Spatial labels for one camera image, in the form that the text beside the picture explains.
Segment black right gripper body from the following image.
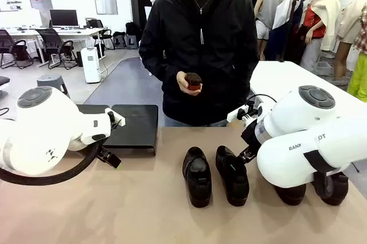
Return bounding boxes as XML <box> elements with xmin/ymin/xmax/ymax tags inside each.
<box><xmin>240</xmin><ymin>119</ymin><xmax>260</xmax><ymax>155</ymax></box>

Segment black textured strap shoe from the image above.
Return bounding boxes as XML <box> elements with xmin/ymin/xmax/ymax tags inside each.
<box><xmin>214</xmin><ymin>145</ymin><xmax>249</xmax><ymax>207</ymax></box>
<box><xmin>182</xmin><ymin>146</ymin><xmax>213</xmax><ymax>208</ymax></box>

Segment black slip-on ankle shoe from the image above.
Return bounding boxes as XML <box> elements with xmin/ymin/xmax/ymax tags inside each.
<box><xmin>274</xmin><ymin>182</ymin><xmax>307</xmax><ymax>206</ymax></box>
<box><xmin>313</xmin><ymin>171</ymin><xmax>350</xmax><ymax>207</ymax></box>

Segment brown shoe brush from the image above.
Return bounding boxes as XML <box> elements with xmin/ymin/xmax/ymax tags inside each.
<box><xmin>185</xmin><ymin>72</ymin><xmax>204</xmax><ymax>92</ymax></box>

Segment person's left forearm black sleeve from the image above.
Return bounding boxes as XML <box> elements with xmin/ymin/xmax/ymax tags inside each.
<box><xmin>229</xmin><ymin>54</ymin><xmax>260</xmax><ymax>107</ymax></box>

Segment person's right forearm black sleeve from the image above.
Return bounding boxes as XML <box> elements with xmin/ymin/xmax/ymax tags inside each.
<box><xmin>139</xmin><ymin>42</ymin><xmax>184</xmax><ymax>84</ymax></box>

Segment black metal shoe stand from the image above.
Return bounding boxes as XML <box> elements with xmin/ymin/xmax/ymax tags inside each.
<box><xmin>101</xmin><ymin>104</ymin><xmax>159</xmax><ymax>156</ymax></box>
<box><xmin>75</xmin><ymin>104</ymin><xmax>111</xmax><ymax>119</ymax></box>

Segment person's right hand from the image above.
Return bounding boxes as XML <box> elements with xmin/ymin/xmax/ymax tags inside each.
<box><xmin>176</xmin><ymin>70</ymin><xmax>204</xmax><ymax>96</ymax></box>

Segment white folding table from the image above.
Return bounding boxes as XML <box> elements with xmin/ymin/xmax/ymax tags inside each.
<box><xmin>249</xmin><ymin>60</ymin><xmax>367</xmax><ymax>113</ymax></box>

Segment person in black jacket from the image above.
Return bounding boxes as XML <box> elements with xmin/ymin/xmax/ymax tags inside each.
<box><xmin>139</xmin><ymin>0</ymin><xmax>260</xmax><ymax>128</ymax></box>

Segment white air purifier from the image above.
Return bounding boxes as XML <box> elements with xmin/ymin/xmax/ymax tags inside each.
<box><xmin>80</xmin><ymin>46</ymin><xmax>102</xmax><ymax>84</ymax></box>

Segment large grey plastic stool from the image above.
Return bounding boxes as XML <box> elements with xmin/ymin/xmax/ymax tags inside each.
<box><xmin>36</xmin><ymin>74</ymin><xmax>72</xmax><ymax>101</ymax></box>

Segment grey plastic crate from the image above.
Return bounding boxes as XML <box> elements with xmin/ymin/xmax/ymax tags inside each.
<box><xmin>314</xmin><ymin>60</ymin><xmax>334</xmax><ymax>76</ymax></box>

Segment small grey stool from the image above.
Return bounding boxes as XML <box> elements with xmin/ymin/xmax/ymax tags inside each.
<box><xmin>126</xmin><ymin>34</ymin><xmax>140</xmax><ymax>50</ymax></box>
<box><xmin>113</xmin><ymin>34</ymin><xmax>127</xmax><ymax>50</ymax></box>

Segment neon yellow trousers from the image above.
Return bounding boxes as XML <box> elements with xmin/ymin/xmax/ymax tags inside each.
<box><xmin>346</xmin><ymin>53</ymin><xmax>367</xmax><ymax>103</ymax></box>

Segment mannequin in white navy garment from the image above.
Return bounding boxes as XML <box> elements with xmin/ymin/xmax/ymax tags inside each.
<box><xmin>271</xmin><ymin>0</ymin><xmax>305</xmax><ymax>62</ymax></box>

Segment mannequin in grey tank top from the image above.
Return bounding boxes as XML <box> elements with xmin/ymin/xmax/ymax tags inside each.
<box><xmin>254</xmin><ymin>0</ymin><xmax>285</xmax><ymax>62</ymax></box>

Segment long white office desk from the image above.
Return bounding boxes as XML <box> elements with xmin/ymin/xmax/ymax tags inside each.
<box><xmin>0</xmin><ymin>27</ymin><xmax>107</xmax><ymax>64</ymax></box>

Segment black backpack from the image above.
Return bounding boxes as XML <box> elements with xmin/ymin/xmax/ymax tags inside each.
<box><xmin>125</xmin><ymin>21</ymin><xmax>143</xmax><ymax>38</ymax></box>

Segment black mesh office chair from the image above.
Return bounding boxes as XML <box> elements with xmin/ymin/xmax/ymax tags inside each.
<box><xmin>0</xmin><ymin>76</ymin><xmax>11</xmax><ymax>98</ymax></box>

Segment mannequin red top cream jacket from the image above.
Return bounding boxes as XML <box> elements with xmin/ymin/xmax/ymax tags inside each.
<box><xmin>298</xmin><ymin>0</ymin><xmax>342</xmax><ymax>74</ymax></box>

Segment black computer monitor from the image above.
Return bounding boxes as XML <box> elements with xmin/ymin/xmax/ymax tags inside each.
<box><xmin>49</xmin><ymin>9</ymin><xmax>79</xmax><ymax>28</ymax></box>

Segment mannequin beige jacket bucket hat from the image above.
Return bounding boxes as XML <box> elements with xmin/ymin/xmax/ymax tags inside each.
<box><xmin>334</xmin><ymin>0</ymin><xmax>367</xmax><ymax>84</ymax></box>

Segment white background robot device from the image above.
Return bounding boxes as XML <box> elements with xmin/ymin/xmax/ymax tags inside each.
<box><xmin>145</xmin><ymin>0</ymin><xmax>160</xmax><ymax>30</ymax></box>

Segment grey cabinet with red buttons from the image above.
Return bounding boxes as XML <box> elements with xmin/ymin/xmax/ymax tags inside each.
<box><xmin>28</xmin><ymin>0</ymin><xmax>54</xmax><ymax>27</ymax></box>

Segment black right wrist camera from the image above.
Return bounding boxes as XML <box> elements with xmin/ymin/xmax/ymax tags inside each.
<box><xmin>241</xmin><ymin>108</ymin><xmax>259</xmax><ymax>122</ymax></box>

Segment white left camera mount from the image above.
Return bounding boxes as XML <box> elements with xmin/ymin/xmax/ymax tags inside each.
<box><xmin>104</xmin><ymin>107</ymin><xmax>126</xmax><ymax>128</ymax></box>

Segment black right camera cable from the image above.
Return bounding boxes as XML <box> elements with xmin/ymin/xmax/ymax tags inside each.
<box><xmin>245</xmin><ymin>93</ymin><xmax>278</xmax><ymax>113</ymax></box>

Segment silver cross necklace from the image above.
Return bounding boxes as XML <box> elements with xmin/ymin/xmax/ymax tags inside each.
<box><xmin>191</xmin><ymin>0</ymin><xmax>215</xmax><ymax>15</ymax></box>

